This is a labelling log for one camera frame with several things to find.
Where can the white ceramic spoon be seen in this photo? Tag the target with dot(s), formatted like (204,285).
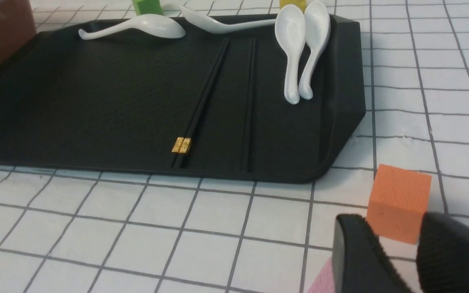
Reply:
(211,25)
(156,25)
(318,30)
(290,30)

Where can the yellow foam cube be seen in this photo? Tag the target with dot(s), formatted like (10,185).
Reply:
(302,4)

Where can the orange foam cube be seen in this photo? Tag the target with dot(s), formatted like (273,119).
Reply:
(397,204)

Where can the green foam cube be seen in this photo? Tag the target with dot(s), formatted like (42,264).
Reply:
(143,7)

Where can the white ceramic spoon near right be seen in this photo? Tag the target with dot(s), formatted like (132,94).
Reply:
(290,30)

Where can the black plastic tray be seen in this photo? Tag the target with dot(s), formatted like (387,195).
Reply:
(134,102)

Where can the white ceramic spoon far right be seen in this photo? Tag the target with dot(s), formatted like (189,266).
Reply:
(318,30)

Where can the black chopstick gold band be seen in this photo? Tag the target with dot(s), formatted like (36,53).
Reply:
(200,101)
(205,103)

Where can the plain black chopstick right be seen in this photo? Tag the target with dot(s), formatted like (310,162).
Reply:
(245,164)

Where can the white ceramic spoon far left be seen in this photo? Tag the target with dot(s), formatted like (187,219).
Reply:
(156,25)

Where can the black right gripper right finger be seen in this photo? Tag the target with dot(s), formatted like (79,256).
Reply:
(442,259)

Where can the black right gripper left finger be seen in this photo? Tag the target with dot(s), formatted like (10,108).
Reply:
(359,262)

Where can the white ceramic spoon centre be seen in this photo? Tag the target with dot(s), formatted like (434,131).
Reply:
(211,25)

